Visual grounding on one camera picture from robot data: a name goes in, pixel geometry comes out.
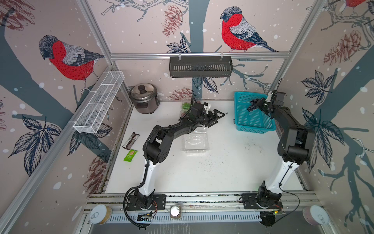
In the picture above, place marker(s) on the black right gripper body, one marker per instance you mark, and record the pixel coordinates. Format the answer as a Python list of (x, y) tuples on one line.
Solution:
[(266, 105)]

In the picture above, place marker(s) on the brown snack packet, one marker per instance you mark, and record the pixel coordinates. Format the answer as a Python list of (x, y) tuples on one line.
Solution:
[(130, 141)]

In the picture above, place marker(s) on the dark purple grape bunch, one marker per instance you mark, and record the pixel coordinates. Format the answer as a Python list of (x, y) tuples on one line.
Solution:
[(253, 104)]

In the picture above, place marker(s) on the silver rice cooker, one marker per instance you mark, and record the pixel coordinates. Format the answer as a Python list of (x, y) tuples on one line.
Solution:
[(144, 97)]

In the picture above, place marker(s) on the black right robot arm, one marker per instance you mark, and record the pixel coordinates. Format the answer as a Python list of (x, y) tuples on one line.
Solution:
[(295, 148)]

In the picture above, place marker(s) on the white wire mesh shelf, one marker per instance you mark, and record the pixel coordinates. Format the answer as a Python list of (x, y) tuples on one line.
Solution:
[(95, 111)]

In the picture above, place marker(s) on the green snack packet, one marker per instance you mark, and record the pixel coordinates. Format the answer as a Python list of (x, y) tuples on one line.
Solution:
[(130, 155)]

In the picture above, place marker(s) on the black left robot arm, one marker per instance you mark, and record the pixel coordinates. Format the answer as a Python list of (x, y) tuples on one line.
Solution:
[(158, 144)]

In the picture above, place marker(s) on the small round silver light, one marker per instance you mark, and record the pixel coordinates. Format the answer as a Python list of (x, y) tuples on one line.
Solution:
[(175, 212)]

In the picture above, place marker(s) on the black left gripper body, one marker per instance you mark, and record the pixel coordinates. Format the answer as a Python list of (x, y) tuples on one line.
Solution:
[(202, 120)]

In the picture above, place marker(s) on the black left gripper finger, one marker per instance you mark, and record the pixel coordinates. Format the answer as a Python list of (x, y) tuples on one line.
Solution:
[(213, 120), (217, 113)]

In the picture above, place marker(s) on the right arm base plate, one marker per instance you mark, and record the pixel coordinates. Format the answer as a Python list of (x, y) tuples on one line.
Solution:
[(255, 202)]

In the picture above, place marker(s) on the teal plastic basket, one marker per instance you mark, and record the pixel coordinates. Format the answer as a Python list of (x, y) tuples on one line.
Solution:
[(255, 121)]

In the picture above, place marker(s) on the green grape bunch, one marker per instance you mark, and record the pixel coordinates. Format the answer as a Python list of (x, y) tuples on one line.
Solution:
[(186, 106)]

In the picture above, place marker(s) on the clear clamshell container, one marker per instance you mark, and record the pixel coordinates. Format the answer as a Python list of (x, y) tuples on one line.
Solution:
[(181, 105), (195, 142)]

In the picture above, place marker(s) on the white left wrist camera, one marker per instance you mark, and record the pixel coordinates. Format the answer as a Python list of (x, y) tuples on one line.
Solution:
[(207, 107)]

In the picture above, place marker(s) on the white tape roll right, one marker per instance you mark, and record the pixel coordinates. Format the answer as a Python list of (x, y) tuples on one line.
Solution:
[(316, 215)]

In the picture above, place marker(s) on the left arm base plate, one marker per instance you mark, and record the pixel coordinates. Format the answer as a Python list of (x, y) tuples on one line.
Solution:
[(150, 203)]

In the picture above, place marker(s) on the black hanging wire basket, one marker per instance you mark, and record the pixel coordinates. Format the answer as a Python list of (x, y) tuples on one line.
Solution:
[(200, 67)]

